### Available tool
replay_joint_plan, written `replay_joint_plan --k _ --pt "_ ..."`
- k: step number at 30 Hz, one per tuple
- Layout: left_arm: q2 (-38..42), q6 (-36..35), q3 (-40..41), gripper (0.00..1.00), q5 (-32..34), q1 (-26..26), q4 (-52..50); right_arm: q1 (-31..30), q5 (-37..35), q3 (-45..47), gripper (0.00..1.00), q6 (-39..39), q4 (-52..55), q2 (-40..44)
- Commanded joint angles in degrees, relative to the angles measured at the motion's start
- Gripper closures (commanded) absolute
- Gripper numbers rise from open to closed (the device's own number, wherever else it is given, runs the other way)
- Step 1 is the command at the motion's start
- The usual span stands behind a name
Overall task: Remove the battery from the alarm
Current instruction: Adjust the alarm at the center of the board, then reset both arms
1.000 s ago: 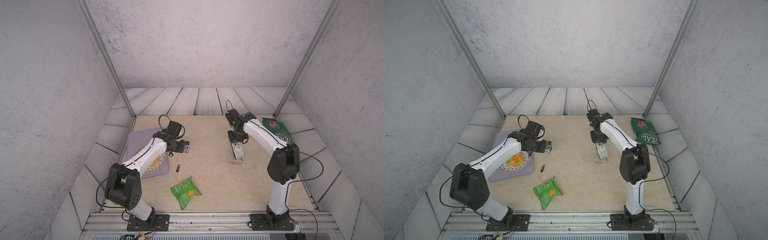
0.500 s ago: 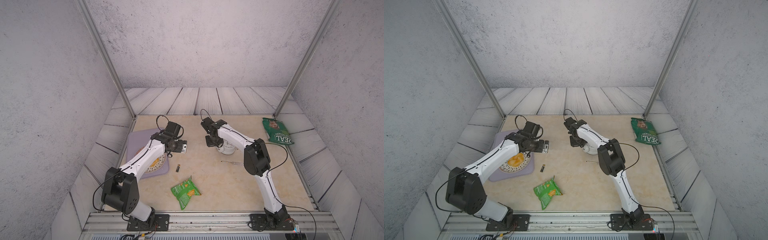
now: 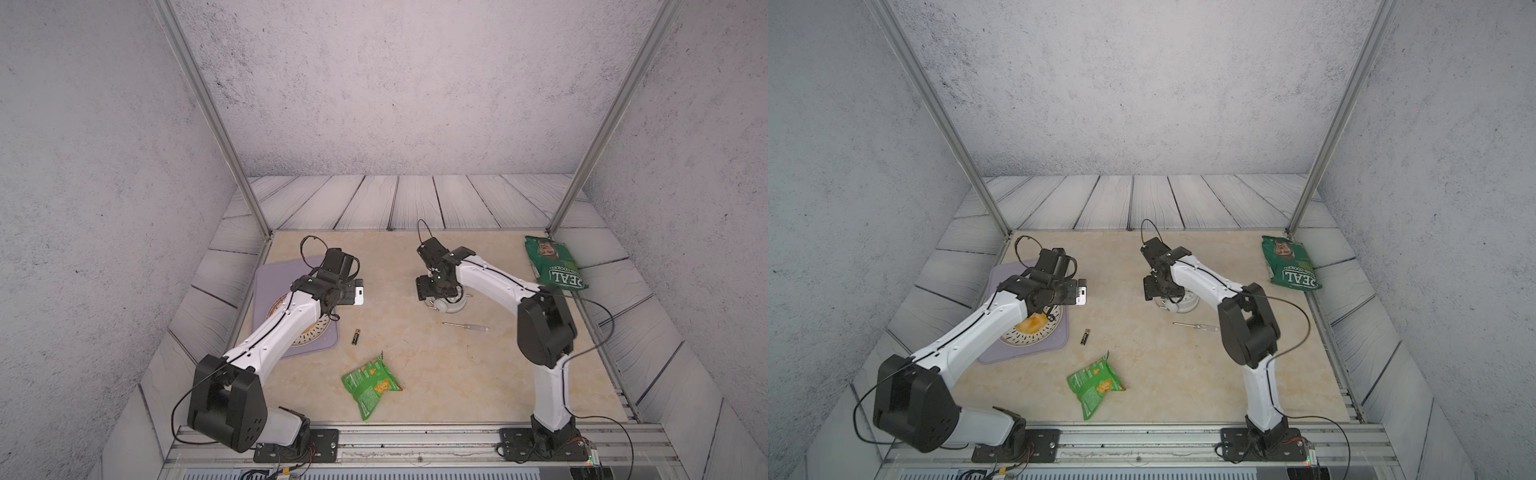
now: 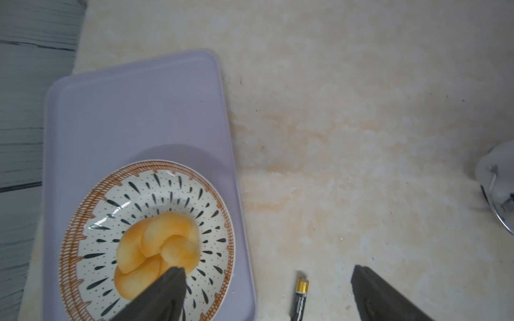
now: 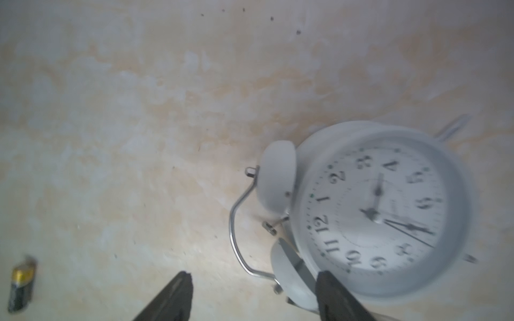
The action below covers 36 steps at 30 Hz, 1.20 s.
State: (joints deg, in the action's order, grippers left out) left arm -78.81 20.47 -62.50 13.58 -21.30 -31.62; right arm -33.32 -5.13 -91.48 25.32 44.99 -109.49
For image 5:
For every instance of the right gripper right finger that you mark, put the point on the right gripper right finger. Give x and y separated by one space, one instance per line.
336 303

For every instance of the white twin-bell alarm clock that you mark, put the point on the white twin-bell alarm clock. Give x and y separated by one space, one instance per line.
388 210

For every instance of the black gold AA battery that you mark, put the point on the black gold AA battery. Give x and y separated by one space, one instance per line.
22 281

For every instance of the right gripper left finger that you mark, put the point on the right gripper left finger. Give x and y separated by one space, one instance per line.
173 303

